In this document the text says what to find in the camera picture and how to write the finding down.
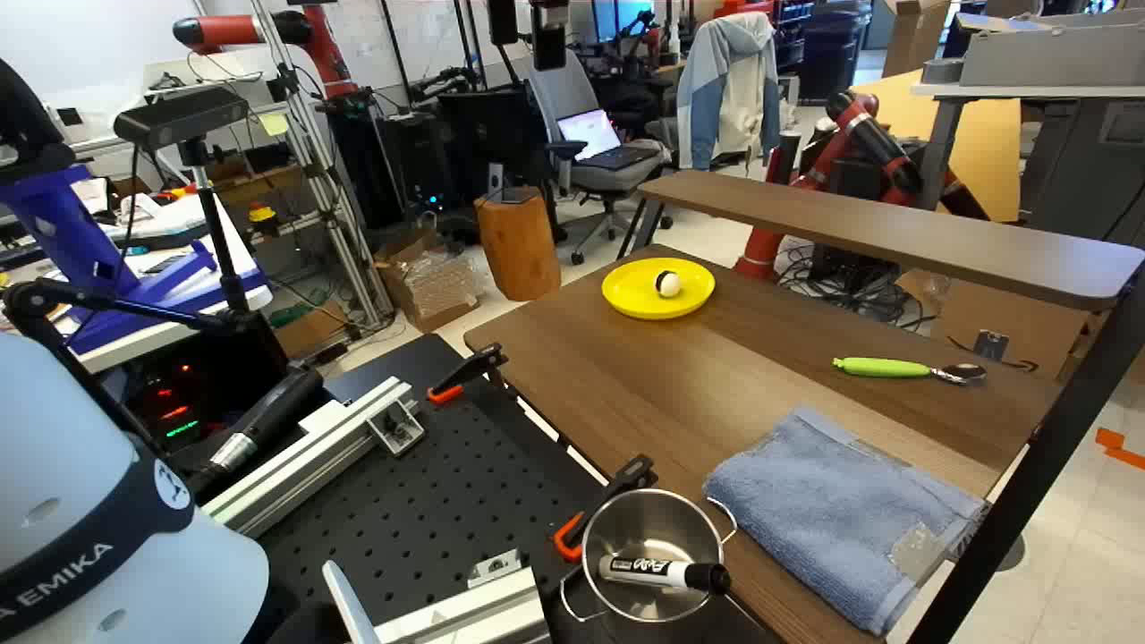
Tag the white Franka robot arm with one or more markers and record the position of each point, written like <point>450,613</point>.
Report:
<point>73,503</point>

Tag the red robot arm link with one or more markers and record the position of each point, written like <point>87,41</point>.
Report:
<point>226,29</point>

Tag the yellow plastic plate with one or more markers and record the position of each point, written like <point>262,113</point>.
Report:
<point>632,295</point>

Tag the brown wooden stump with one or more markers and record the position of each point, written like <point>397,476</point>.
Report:
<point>520,250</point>

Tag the small white ball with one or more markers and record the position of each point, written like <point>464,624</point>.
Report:
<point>667,284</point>

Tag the small orange black clamp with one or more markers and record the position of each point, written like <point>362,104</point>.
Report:
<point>450,392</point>

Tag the open cardboard box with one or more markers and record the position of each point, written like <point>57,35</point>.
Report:
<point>432,287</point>

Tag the grey office chair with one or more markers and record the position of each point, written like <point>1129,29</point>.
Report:
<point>619,163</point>

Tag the open laptop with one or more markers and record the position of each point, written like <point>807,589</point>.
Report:
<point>593,131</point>

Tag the black computer monitor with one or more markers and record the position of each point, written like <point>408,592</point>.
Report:
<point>487,143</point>

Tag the black perforated breadboard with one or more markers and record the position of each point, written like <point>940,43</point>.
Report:
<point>452,503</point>

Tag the large orange black clamp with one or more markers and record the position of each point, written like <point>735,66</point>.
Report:
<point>565,539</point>

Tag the silver metal pot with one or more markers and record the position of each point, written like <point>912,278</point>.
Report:
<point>650,530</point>

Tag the black and white marker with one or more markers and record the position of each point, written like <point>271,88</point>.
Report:
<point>655,574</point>

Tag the blue and white jacket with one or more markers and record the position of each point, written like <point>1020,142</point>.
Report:
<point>729,83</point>

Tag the black cylinder with silver tip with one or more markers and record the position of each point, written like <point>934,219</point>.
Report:
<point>271,417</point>

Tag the blue folded towel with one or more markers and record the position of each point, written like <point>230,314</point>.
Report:
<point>834,514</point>

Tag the red and black robot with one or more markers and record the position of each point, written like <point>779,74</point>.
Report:
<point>861,143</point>

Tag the brown wooden shelf board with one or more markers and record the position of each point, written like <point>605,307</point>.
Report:
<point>908,234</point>

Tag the black box with red lights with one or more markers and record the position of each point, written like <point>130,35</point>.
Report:
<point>201,379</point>

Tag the yellow wooden board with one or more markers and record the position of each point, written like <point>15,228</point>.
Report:
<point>989,154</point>

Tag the blue and white machine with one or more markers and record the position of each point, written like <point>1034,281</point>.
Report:
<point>73,237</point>

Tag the grey standing desk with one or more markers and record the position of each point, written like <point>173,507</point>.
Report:
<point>1073,55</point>

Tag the metal frame rack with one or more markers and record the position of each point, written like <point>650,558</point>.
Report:
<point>343,237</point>

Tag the long aluminium extrusion rail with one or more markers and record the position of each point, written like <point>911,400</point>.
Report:
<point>310,460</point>

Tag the short aluminium extrusion bracket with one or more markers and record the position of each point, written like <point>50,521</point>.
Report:
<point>466,613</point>

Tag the black camera on stand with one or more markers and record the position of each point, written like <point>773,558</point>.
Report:
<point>179,117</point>

